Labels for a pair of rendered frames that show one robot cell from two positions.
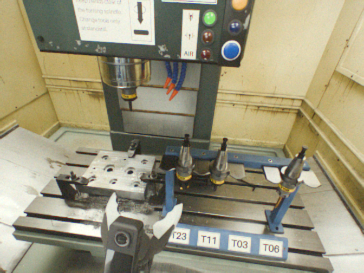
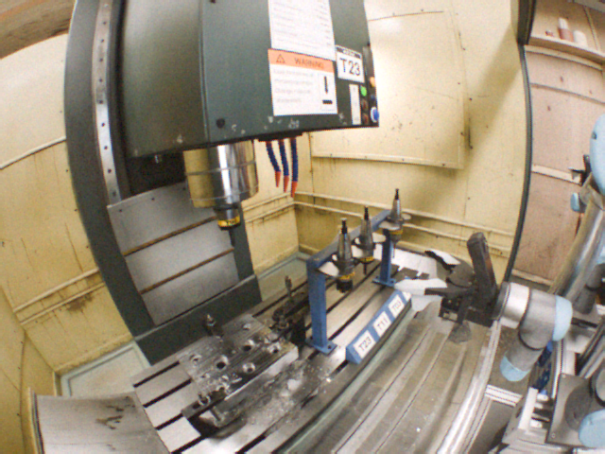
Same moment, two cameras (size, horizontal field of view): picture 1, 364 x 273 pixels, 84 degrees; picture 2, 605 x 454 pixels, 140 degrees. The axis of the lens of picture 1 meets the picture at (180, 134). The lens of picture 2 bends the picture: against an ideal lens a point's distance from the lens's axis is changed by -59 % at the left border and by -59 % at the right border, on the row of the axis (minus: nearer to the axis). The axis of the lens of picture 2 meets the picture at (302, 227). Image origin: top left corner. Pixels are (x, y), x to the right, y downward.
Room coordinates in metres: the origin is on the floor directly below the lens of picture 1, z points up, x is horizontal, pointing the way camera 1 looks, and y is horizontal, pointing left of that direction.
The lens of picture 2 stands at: (0.18, 0.50, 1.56)
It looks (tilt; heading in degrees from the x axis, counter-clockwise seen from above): 22 degrees down; 310
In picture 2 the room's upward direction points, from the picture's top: 5 degrees counter-clockwise
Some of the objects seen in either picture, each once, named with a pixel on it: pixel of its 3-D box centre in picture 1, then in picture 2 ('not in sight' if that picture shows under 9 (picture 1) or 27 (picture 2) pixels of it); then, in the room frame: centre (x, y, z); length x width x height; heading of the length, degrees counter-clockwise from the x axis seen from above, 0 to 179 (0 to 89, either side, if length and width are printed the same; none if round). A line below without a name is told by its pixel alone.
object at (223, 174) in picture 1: (219, 168); (366, 244); (0.47, -0.13, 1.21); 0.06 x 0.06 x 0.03
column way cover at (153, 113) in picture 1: (157, 98); (181, 250); (1.10, 0.15, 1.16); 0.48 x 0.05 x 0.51; 85
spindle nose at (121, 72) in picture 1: (125, 60); (219, 170); (0.66, 0.18, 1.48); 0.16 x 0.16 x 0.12
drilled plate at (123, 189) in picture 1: (120, 173); (234, 358); (0.67, 0.27, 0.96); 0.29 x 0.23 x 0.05; 85
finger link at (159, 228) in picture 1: (169, 227); (440, 267); (0.23, 0.01, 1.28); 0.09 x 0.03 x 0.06; 136
